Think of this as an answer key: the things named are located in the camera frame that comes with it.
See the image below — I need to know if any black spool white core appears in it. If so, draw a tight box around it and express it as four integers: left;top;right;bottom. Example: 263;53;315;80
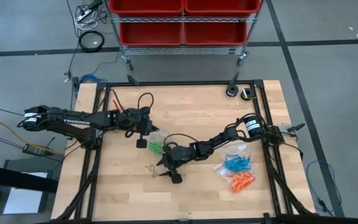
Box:
225;84;239;98

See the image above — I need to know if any thin black floor cable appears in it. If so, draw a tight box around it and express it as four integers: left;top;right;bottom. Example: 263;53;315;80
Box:
63;0;83;82

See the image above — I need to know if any small black adapter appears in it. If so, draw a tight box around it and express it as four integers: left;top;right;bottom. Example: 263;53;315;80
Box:
72;76;81;96

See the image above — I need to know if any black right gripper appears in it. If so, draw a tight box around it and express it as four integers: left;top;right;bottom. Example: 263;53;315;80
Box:
155;144;198;185

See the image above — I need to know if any white power strip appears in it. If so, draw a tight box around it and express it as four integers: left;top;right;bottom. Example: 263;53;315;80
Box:
76;8;93;22

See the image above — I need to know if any black furniture beam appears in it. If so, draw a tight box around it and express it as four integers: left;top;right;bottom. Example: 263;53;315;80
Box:
0;161;59;203

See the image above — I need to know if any chrome wire shelf cart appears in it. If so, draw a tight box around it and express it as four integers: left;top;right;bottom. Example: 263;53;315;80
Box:
104;0;264;71

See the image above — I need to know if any black power brick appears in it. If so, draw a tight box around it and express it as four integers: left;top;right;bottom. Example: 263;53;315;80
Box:
22;143;53;157

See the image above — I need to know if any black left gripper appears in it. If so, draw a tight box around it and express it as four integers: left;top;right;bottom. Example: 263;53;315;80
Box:
117;107;161;149

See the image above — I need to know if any clear plastic zip bag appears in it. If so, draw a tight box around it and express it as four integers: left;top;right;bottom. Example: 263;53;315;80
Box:
145;128;171;157
213;141;255;175
214;167;258;194

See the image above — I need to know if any orange rubber band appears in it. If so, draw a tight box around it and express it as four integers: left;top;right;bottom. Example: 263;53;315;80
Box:
230;175;248;194
233;170;257;187
228;170;257;194

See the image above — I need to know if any black spool yellow wire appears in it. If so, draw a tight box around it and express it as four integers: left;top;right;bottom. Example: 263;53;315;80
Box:
240;88;257;101

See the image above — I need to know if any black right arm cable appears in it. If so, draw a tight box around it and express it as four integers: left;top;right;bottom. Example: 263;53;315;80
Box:
162;133;199;147

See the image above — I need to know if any yellow cable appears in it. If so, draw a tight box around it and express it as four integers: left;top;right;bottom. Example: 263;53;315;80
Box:
0;115;61;156

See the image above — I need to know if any white cable bundle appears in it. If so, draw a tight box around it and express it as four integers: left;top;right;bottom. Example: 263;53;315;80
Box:
75;6;105;31

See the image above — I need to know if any green rubber band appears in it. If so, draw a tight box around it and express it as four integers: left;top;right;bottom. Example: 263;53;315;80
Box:
148;164;160;179
150;141;165;156
149;139;165;156

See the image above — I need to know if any blue cable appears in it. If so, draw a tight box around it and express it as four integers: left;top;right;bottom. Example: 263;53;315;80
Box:
305;160;343;216
79;73;101;84

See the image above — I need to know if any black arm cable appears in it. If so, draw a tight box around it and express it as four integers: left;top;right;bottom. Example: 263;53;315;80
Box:
162;133;199;147
108;89;155;113

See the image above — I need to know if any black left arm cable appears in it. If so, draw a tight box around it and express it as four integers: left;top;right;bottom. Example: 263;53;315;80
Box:
108;89;155;113

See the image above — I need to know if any red plastic bin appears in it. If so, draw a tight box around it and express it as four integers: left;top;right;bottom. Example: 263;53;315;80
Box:
119;22;184;47
183;22;249;46
184;0;262;17
109;0;185;17

